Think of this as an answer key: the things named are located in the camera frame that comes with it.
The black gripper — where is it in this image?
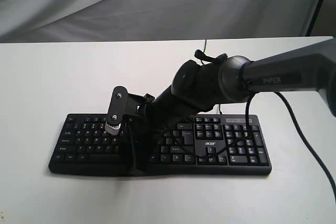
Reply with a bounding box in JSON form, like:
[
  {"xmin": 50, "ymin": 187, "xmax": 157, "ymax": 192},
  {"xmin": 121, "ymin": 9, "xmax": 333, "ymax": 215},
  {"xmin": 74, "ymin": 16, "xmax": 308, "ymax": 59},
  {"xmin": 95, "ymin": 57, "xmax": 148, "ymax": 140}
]
[{"xmin": 125, "ymin": 100, "xmax": 194, "ymax": 176}]

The black keyboard cable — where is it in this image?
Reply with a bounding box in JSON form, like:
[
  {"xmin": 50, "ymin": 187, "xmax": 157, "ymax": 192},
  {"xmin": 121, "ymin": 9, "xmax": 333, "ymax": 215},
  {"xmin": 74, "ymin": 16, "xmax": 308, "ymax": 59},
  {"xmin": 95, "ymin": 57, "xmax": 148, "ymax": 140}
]
[{"xmin": 201, "ymin": 39, "xmax": 224, "ymax": 115}]

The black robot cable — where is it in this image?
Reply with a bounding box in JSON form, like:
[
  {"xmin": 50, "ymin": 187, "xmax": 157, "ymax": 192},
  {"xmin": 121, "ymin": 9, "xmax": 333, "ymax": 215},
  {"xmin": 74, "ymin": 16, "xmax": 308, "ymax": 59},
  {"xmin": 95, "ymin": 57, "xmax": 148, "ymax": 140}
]
[{"xmin": 162, "ymin": 49, "xmax": 336, "ymax": 201}]

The black acer keyboard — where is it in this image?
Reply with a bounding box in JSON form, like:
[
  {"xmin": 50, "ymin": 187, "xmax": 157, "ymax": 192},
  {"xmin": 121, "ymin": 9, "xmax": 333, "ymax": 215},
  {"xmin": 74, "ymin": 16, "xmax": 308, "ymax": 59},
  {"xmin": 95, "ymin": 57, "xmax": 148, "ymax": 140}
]
[{"xmin": 48, "ymin": 114, "xmax": 272, "ymax": 177}]

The wrist camera with black bracket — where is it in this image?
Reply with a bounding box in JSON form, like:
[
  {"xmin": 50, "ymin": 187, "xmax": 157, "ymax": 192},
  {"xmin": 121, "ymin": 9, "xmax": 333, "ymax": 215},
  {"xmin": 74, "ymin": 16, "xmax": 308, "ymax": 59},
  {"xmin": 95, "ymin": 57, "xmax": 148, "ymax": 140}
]
[{"xmin": 105, "ymin": 86, "xmax": 154, "ymax": 136}]

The grey backdrop cloth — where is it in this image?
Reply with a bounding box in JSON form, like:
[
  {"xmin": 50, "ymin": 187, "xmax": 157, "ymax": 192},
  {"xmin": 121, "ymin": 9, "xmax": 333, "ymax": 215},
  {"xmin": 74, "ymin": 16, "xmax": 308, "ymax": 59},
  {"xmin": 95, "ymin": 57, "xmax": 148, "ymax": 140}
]
[{"xmin": 0, "ymin": 0, "xmax": 336, "ymax": 44}]

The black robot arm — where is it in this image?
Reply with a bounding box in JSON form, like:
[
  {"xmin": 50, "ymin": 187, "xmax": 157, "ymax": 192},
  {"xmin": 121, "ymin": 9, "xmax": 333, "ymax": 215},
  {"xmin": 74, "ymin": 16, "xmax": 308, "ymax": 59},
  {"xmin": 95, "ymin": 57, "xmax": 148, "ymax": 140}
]
[{"xmin": 128, "ymin": 39, "xmax": 335, "ymax": 176}]

